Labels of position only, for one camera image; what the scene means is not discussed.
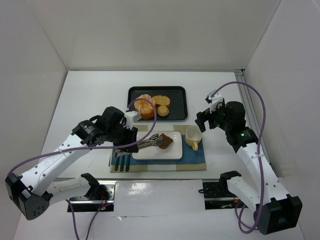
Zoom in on metal food tongs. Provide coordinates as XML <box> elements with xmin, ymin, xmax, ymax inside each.
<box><xmin>117</xmin><ymin>133</ymin><xmax>164</xmax><ymax>153</ymax></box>

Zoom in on dark brown bread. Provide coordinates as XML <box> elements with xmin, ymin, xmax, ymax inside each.
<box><xmin>158</xmin><ymin>133</ymin><xmax>174</xmax><ymax>149</ymax></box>

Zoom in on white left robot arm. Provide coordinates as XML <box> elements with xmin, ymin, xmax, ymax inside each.
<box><xmin>5</xmin><ymin>106</ymin><xmax>141</xmax><ymax>220</ymax></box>

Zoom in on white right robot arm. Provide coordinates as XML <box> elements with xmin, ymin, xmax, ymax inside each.
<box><xmin>195</xmin><ymin>99</ymin><xmax>303</xmax><ymax>235</ymax></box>

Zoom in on large orange flower bread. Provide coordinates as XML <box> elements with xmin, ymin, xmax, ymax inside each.
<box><xmin>134</xmin><ymin>94</ymin><xmax>156</xmax><ymax>120</ymax></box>

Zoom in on flat seeded bread slice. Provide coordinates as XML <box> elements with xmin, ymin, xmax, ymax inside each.
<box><xmin>152</xmin><ymin>95</ymin><xmax>171</xmax><ymax>108</ymax></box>

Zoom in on yellow mug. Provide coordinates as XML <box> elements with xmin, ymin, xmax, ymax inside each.
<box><xmin>185</xmin><ymin>125</ymin><xmax>203</xmax><ymax>151</ymax></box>

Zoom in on black rectangular tray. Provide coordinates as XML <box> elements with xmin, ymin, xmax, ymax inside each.
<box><xmin>127</xmin><ymin>86</ymin><xmax>188</xmax><ymax>122</ymax></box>

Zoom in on small round yellow bun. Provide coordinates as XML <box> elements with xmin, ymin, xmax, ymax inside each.
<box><xmin>157</xmin><ymin>105</ymin><xmax>170</xmax><ymax>117</ymax></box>

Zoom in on white rectangular plate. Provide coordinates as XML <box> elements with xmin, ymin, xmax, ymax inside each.
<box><xmin>132</xmin><ymin>131</ymin><xmax>183</xmax><ymax>161</ymax></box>

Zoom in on blue beige placemat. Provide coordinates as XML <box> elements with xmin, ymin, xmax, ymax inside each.
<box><xmin>108</xmin><ymin>125</ymin><xmax>207</xmax><ymax>173</ymax></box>

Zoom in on gold spoon green handle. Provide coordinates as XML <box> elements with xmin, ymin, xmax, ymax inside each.
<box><xmin>125</xmin><ymin>154</ymin><xmax>131</xmax><ymax>172</ymax></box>

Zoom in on gold knife green handle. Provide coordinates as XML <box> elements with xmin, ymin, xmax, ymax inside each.
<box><xmin>119</xmin><ymin>155</ymin><xmax>125</xmax><ymax>172</ymax></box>

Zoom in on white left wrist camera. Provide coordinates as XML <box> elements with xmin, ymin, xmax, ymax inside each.
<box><xmin>124</xmin><ymin>111</ymin><xmax>141</xmax><ymax>130</ymax></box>

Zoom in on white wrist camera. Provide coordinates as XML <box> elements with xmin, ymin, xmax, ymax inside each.
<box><xmin>124</xmin><ymin>111</ymin><xmax>141</xmax><ymax>130</ymax></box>
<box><xmin>205</xmin><ymin>91</ymin><xmax>224</xmax><ymax>113</ymax></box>

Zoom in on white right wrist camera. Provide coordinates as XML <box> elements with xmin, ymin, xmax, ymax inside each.
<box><xmin>205</xmin><ymin>91</ymin><xmax>224</xmax><ymax>113</ymax></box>

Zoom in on gold fork green handle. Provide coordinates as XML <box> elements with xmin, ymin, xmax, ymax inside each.
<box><xmin>114</xmin><ymin>157</ymin><xmax>120</xmax><ymax>171</ymax></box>

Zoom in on aluminium frame rail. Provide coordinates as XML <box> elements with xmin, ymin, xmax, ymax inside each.
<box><xmin>234</xmin><ymin>69</ymin><xmax>272</xmax><ymax>167</ymax></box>

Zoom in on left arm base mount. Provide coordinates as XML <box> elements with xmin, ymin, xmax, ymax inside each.
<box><xmin>69</xmin><ymin>180</ymin><xmax>116</xmax><ymax>213</ymax></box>

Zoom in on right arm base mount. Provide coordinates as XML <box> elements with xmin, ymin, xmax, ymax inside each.
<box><xmin>198</xmin><ymin>181</ymin><xmax>240</xmax><ymax>210</ymax></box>

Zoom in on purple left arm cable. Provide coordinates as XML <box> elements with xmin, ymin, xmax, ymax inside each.
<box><xmin>7</xmin><ymin>98</ymin><xmax>158</xmax><ymax>240</ymax></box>

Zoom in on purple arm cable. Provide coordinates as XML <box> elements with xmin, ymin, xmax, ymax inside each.
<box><xmin>212</xmin><ymin>80</ymin><xmax>266</xmax><ymax>233</ymax></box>
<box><xmin>7</xmin><ymin>98</ymin><xmax>158</xmax><ymax>240</ymax></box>

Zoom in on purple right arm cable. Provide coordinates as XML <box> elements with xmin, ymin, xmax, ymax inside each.
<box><xmin>212</xmin><ymin>80</ymin><xmax>266</xmax><ymax>233</ymax></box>

